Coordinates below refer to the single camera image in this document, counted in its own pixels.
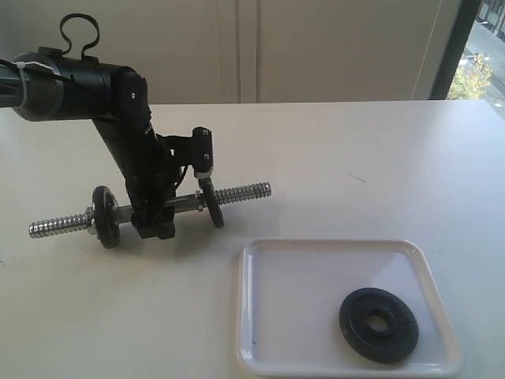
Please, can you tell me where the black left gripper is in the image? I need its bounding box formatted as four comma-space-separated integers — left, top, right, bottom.
124, 157, 185, 240

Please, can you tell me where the chrome dumbbell bar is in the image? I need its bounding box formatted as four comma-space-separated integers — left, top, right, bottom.
28, 182, 271, 238

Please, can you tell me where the black weight plate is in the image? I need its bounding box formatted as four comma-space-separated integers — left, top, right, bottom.
339, 287, 419, 362

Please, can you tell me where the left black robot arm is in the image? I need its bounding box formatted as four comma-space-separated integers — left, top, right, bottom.
1, 47, 188, 239

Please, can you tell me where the black plate on right end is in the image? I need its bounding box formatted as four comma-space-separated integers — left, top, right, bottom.
199, 178, 224, 229

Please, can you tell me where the black plate on end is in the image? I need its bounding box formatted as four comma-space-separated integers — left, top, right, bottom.
92, 186, 120, 249
199, 178, 224, 229

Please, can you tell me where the black plate on left end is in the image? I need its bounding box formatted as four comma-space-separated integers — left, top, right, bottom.
92, 186, 120, 249

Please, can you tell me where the chrome nut left end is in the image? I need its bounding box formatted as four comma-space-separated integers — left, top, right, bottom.
84, 206, 97, 235

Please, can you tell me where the white plastic tray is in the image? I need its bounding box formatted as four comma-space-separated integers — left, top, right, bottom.
235, 239, 462, 378

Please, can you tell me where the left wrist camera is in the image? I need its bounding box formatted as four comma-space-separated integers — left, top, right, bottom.
162, 126, 214, 179

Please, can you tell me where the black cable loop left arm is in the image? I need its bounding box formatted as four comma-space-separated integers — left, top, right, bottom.
59, 13, 100, 59

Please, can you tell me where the black window frame post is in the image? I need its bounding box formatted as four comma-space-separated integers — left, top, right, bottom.
428, 0, 482, 100

